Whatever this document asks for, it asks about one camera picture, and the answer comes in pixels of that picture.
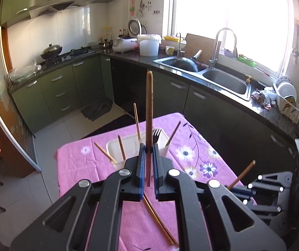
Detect black wok with lid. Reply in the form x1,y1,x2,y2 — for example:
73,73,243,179
40,44,63,60

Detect white plastic bucket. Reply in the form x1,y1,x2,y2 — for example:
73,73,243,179
137,34,162,57

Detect black metal fork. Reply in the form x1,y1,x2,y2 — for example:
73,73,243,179
153,129,162,144

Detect wooden cutting board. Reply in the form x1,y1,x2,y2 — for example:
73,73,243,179
184,33,215,64

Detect brown wooden chopstick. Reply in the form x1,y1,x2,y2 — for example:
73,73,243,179
227,160,256,190
165,121,181,147
142,193,180,248
141,195,175,246

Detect white plastic utensil holder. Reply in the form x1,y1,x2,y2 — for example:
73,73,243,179
106,129,169,170

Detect chrome sink faucet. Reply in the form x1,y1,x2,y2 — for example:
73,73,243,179
208,27,238,70

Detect dark red patterned chopstick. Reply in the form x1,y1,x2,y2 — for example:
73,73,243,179
145,71,153,187

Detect crumpled plastic bag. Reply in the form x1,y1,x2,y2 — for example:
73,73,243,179
8,65,42,83

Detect gas stove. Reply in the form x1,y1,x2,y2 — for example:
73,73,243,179
44,46,95,66

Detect dark floor mat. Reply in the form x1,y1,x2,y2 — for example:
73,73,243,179
81,97,113,121

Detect black wok in sink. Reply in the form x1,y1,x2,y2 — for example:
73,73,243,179
170,50,206,73

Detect white dish rack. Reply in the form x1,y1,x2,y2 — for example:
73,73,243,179
273,75,299,124

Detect light wooden chopstick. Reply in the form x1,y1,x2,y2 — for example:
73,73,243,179
133,102,141,143
118,135,127,161
94,142,117,163

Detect white rice cooker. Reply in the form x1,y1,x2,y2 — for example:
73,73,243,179
113,37,137,53

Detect stainless steel double sink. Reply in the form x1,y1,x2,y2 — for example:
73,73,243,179
153,57,252,101

